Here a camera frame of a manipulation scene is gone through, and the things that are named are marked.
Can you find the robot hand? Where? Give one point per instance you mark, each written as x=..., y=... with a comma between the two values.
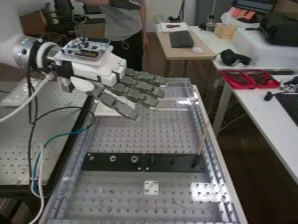
x=95, y=68

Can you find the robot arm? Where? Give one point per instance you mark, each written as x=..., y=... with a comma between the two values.
x=18, y=55

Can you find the person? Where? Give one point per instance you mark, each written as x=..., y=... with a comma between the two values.
x=121, y=23

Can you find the wooden desk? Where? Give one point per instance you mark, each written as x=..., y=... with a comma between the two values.
x=187, y=63

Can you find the white mouse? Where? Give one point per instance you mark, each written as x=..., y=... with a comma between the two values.
x=197, y=50

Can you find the small metal nut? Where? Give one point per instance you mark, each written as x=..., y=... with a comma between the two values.
x=92, y=157

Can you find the black headphones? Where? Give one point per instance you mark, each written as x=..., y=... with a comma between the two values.
x=233, y=56

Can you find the small cardboard box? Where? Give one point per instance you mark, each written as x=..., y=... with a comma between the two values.
x=224, y=30

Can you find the red tray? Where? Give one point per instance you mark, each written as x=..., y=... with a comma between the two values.
x=265, y=78
x=237, y=80

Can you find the thin stick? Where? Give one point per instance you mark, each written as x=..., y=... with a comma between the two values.
x=203, y=143

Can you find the small white square plate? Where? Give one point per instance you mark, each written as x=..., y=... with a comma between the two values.
x=151, y=187

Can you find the white desk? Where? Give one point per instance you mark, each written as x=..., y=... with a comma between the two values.
x=266, y=110

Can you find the clear box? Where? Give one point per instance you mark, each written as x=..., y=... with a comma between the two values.
x=133, y=206

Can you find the black case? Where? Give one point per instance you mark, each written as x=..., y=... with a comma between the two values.
x=281, y=30

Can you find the black keyboard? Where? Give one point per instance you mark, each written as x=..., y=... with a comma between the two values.
x=290, y=105

